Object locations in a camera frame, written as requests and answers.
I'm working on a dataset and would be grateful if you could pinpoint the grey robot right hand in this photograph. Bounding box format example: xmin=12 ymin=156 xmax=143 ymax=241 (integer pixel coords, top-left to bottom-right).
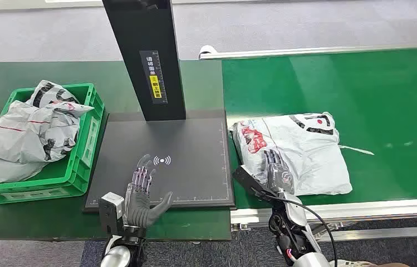
xmin=261 ymin=149 xmax=296 ymax=196

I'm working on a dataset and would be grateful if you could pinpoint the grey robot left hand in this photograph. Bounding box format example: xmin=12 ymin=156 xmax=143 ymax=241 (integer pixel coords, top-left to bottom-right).
xmin=123 ymin=154 xmax=175 ymax=229

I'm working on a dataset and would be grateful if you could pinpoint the grey parcel bag red print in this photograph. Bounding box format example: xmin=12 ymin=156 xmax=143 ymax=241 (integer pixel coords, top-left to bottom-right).
xmin=231 ymin=112 xmax=354 ymax=197

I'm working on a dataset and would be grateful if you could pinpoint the black inbound scanner machine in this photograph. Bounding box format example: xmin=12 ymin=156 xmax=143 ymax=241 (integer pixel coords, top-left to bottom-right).
xmin=82 ymin=0 xmax=236 ymax=215

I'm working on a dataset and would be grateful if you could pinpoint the green conveyor belt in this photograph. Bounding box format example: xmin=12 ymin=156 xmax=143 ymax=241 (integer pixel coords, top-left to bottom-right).
xmin=198 ymin=44 xmax=417 ymax=242

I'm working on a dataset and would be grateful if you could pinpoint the white conveyor end roller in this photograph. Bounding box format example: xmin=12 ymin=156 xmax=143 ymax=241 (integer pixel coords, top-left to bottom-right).
xmin=198 ymin=44 xmax=217 ymax=60

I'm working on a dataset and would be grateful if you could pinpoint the green plastic crate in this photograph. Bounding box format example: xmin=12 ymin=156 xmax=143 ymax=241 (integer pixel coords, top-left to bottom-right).
xmin=0 ymin=82 xmax=106 ymax=206

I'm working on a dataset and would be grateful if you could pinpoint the dark green table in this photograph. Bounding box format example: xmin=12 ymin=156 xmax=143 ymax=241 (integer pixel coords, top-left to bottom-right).
xmin=0 ymin=60 xmax=232 ymax=243

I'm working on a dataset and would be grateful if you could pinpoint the grey parcel bag red line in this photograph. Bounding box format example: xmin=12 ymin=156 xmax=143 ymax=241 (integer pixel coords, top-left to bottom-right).
xmin=0 ymin=100 xmax=84 ymax=164

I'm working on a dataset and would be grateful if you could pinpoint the plain grey parcel bag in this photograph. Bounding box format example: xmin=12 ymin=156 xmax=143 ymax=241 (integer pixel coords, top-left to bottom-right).
xmin=0 ymin=141 xmax=48 ymax=184

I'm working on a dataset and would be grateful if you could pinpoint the grey parcel bag black print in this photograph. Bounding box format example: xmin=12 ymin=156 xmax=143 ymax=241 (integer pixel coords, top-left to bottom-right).
xmin=25 ymin=80 xmax=95 ymax=118

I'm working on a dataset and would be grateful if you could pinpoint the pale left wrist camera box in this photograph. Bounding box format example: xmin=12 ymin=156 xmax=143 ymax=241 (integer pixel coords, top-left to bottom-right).
xmin=99 ymin=191 xmax=125 ymax=236

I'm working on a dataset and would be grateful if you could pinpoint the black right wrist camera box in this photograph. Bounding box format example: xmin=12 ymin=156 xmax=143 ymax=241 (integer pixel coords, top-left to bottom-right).
xmin=232 ymin=165 xmax=272 ymax=202

